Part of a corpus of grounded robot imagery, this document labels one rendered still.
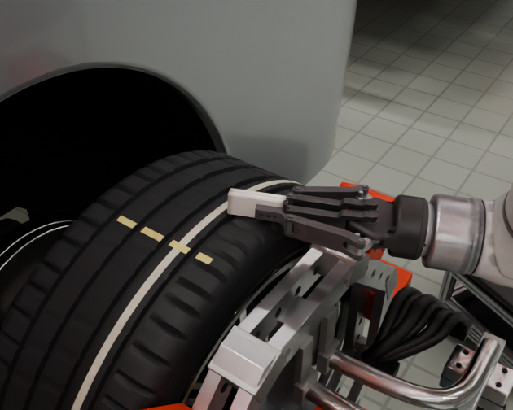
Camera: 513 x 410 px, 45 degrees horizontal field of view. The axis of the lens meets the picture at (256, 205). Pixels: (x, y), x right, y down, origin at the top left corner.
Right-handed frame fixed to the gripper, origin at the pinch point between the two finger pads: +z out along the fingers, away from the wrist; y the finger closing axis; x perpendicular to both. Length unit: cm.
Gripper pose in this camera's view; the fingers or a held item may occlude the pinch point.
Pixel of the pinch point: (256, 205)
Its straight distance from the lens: 75.2
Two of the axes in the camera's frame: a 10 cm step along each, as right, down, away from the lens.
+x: 0.5, -8.2, -5.7
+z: -9.8, -1.4, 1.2
